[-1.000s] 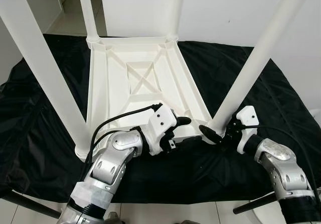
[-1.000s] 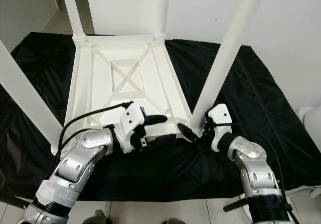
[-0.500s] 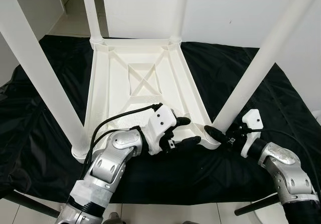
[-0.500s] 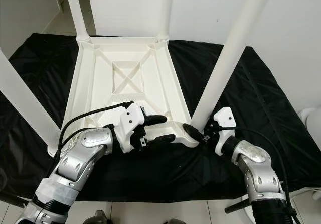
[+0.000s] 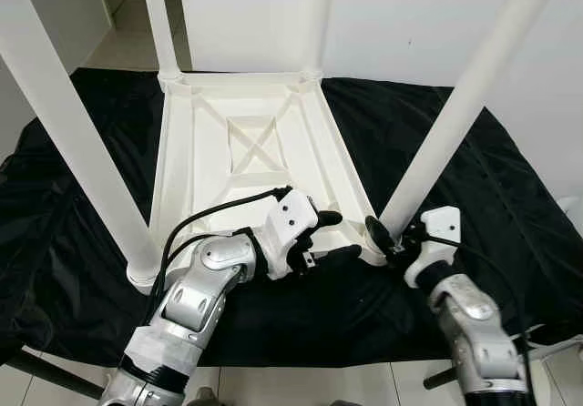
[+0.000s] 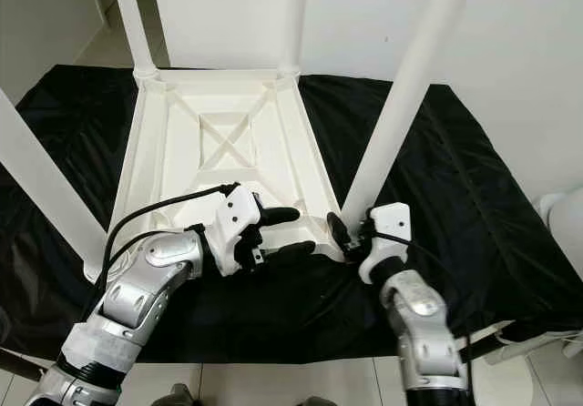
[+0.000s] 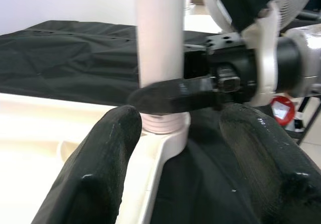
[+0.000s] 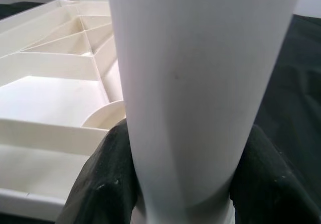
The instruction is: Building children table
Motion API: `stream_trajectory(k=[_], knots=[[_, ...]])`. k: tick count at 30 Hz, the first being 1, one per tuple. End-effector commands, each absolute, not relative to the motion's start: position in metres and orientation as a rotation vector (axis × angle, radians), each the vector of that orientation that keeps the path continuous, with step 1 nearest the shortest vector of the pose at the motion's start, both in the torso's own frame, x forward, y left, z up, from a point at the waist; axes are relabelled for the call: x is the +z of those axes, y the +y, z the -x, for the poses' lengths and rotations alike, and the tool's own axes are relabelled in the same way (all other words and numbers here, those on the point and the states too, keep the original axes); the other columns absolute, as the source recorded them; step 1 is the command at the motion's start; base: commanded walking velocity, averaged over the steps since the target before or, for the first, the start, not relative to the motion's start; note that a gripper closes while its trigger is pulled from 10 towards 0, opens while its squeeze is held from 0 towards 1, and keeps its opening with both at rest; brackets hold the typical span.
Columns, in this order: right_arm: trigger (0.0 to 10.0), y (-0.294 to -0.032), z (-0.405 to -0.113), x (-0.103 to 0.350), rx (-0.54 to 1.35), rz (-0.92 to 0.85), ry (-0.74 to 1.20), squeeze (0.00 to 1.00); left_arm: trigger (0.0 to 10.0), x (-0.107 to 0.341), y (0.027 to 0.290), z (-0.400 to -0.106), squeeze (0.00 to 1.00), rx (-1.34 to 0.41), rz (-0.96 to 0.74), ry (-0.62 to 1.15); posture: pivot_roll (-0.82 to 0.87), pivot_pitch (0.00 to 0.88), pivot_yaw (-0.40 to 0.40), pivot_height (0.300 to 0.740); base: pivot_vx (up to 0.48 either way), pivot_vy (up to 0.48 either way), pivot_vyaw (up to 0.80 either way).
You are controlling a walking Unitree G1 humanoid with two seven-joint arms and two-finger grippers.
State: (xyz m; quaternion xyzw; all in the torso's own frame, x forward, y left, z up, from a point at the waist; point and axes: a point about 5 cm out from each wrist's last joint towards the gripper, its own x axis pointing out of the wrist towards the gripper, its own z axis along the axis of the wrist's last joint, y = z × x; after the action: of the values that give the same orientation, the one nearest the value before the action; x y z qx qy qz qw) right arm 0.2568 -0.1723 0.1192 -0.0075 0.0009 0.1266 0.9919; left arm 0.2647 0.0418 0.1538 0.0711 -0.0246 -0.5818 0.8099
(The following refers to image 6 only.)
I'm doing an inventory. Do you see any white round floor base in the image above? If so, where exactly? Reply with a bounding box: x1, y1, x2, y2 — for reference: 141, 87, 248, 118
474, 360, 547, 406

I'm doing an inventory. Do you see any black table cloth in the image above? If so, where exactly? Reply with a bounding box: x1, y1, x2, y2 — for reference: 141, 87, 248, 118
0, 65, 583, 366

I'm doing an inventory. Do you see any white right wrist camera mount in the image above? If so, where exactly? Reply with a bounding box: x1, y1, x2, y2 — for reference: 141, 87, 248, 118
357, 202, 413, 284

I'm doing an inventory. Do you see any white metal frame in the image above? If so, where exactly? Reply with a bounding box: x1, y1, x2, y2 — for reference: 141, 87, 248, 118
465, 320, 583, 361

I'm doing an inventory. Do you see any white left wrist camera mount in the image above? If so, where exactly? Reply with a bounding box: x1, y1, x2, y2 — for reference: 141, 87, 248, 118
205, 185, 267, 278

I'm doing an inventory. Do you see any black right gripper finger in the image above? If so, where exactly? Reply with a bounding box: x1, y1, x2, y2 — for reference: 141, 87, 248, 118
328, 212, 356, 252

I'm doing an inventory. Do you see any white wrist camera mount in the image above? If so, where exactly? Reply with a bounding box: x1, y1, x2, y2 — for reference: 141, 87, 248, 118
205, 185, 267, 278
357, 202, 413, 284

